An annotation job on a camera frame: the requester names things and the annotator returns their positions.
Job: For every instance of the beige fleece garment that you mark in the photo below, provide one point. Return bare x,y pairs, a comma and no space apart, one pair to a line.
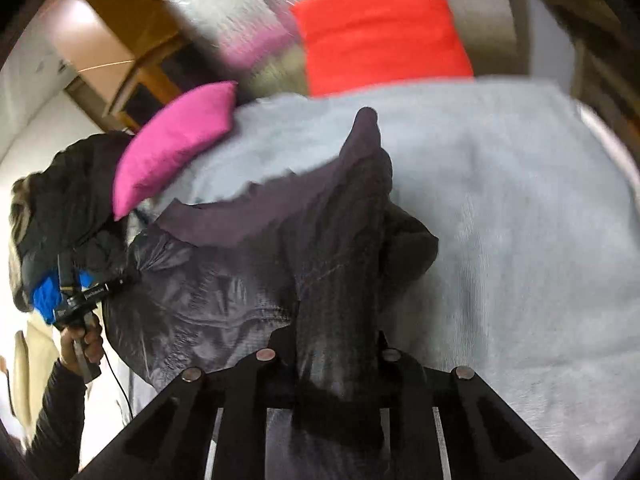
17,240

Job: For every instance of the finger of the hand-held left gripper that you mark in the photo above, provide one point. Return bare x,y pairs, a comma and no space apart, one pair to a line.
116,286

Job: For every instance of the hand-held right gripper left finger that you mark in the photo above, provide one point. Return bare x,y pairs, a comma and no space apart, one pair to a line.
250,395

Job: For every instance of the person's left forearm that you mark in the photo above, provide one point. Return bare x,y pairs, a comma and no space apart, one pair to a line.
55,425

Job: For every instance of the blue garment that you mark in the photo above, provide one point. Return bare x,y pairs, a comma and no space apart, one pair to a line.
45,295

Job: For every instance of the cream leather sofa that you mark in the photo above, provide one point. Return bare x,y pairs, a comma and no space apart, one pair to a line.
35,375

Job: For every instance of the grey fleece blanket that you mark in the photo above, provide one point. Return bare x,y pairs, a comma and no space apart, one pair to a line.
500,235

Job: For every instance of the pink pillow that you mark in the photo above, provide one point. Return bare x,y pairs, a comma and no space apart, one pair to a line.
170,145

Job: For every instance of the silver foil insulation mat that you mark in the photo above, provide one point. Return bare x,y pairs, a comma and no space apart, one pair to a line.
225,15

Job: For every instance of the person's left hand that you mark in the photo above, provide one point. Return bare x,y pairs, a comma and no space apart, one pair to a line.
70,347

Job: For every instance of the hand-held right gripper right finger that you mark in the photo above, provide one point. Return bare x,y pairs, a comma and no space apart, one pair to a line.
415,400

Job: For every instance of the pile of dark clothes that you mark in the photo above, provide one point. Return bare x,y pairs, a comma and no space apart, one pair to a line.
65,195

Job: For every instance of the wooden cabinet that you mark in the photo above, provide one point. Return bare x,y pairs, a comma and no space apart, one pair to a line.
110,25

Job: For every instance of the dark quilted zip jacket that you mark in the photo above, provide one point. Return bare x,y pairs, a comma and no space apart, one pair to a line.
280,270

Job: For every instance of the red pillow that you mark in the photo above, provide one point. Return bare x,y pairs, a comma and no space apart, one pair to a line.
380,35

